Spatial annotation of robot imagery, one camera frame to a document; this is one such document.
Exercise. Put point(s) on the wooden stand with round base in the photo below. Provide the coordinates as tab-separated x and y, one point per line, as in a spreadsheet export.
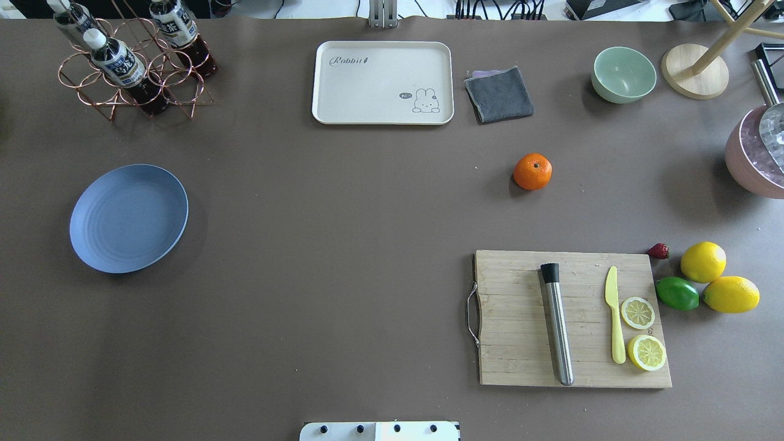
698	72

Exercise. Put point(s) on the lemon slice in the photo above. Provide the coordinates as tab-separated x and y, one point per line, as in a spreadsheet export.
647	352
637	313

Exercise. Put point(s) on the tea bottle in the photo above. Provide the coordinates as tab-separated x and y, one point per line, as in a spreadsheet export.
123	68
177	26
73	20

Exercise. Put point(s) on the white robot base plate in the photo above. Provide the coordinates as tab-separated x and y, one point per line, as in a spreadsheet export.
381	430

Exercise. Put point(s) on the blue round plate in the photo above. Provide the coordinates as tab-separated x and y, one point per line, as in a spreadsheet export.
129	218

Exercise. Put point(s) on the small red strawberry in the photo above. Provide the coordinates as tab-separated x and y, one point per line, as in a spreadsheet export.
660	251

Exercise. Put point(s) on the orange mandarin fruit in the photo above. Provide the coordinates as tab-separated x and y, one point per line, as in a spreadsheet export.
532	172

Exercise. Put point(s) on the upper lemon slice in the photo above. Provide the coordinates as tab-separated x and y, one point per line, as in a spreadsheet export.
637	313

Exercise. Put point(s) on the cream rabbit tray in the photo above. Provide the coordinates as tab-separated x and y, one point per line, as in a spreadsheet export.
383	82

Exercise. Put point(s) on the lower yellow lemon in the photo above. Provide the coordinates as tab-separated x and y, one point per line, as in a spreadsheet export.
732	295

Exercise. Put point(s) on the yellow plastic knife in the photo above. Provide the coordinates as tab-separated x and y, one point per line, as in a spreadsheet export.
612	300

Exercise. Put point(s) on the yellow lemon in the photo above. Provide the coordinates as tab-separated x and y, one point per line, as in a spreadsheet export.
732	295
703	262

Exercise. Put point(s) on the front tea bottle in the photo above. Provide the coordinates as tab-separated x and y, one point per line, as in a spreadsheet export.
123	68

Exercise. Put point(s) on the upper yellow lemon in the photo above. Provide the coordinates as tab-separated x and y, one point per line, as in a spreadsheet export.
703	262

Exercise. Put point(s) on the light green bowl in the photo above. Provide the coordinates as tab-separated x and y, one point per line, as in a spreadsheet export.
622	75

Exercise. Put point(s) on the wooden cutting board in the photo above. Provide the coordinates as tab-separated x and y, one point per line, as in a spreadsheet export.
514	333

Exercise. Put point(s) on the left rear tea bottle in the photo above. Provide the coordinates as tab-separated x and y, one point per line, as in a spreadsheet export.
73	20

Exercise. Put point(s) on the right rear tea bottle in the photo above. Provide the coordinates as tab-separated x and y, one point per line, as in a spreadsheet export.
177	26

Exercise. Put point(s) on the grey metal mount post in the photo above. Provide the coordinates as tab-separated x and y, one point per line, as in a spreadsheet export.
383	14

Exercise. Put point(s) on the pink pot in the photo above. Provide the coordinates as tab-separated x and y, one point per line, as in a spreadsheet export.
753	152

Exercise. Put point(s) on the lower lemon slice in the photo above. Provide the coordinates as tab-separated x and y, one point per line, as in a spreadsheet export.
647	352

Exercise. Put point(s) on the black box at edge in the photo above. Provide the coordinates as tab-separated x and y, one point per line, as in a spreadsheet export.
771	55

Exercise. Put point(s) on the steel muddler black tip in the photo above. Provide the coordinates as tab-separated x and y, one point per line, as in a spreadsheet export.
551	278

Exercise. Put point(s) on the grey folded cloth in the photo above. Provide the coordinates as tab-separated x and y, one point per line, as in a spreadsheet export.
499	95

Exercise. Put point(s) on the green lime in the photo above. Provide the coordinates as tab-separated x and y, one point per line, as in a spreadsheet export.
677	293

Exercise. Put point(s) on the copper wire bottle rack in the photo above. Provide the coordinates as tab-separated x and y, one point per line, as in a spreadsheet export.
135	27

